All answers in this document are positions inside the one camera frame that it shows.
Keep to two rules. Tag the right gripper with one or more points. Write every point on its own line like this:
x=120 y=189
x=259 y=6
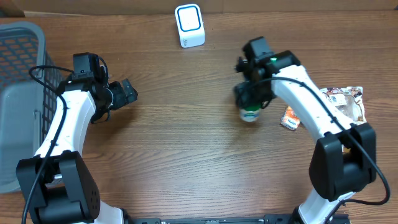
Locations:
x=249 y=98

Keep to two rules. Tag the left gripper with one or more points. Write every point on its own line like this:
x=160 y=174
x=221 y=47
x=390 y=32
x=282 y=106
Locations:
x=120 y=97

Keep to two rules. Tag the green bottle cap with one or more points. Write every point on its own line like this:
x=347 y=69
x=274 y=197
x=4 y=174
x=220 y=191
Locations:
x=250 y=113

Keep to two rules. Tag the orange tissue pack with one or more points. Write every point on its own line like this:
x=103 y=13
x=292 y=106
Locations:
x=290 y=120

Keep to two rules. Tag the beige snack pouch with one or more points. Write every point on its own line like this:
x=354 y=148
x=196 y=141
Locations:
x=348 y=100

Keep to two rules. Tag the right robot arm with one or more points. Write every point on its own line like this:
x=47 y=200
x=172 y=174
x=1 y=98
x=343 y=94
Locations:
x=343 y=161

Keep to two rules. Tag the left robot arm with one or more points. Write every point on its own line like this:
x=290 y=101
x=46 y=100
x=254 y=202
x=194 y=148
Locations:
x=56 y=183

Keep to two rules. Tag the white barcode scanner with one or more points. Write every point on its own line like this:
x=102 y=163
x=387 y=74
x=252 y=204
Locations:
x=190 y=25

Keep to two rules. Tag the grey plastic mesh basket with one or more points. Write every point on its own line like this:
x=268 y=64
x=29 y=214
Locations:
x=27 y=108

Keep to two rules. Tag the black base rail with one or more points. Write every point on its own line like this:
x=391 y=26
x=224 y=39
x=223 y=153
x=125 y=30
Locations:
x=266 y=219

